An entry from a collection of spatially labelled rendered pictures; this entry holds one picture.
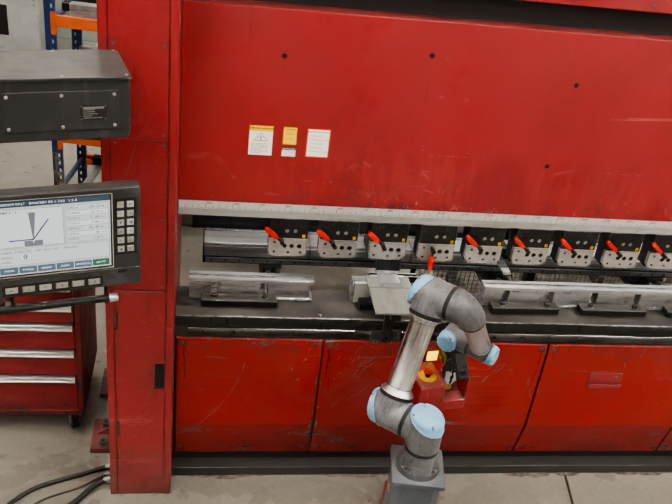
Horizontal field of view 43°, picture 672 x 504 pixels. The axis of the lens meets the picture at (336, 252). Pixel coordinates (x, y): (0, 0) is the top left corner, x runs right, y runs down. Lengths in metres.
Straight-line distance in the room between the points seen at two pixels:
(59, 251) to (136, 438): 1.13
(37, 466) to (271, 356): 1.19
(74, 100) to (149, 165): 0.46
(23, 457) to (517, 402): 2.20
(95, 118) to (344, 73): 0.92
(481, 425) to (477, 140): 1.36
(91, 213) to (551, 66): 1.69
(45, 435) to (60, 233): 1.62
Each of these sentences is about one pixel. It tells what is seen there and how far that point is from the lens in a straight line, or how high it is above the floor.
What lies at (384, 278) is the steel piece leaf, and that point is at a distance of 3.45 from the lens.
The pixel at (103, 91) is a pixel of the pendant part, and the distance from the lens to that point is 2.57.
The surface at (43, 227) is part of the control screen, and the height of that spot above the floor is 1.48.
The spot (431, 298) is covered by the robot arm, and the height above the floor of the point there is 1.35.
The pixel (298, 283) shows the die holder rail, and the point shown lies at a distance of 3.42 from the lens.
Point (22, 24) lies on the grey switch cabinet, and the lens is 7.61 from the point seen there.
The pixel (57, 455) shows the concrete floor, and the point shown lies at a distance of 4.06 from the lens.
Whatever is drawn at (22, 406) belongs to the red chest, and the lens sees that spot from 4.07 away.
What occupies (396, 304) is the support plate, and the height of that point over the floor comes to 1.00.
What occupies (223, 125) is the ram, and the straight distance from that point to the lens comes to 3.07.
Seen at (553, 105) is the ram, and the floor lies 1.79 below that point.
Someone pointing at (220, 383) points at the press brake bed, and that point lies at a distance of 3.56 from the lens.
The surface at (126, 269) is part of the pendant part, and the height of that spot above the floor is 1.30.
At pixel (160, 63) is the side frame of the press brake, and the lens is 2.78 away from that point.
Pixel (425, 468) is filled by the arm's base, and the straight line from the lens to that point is 2.89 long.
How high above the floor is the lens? 2.81
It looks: 30 degrees down
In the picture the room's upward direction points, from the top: 8 degrees clockwise
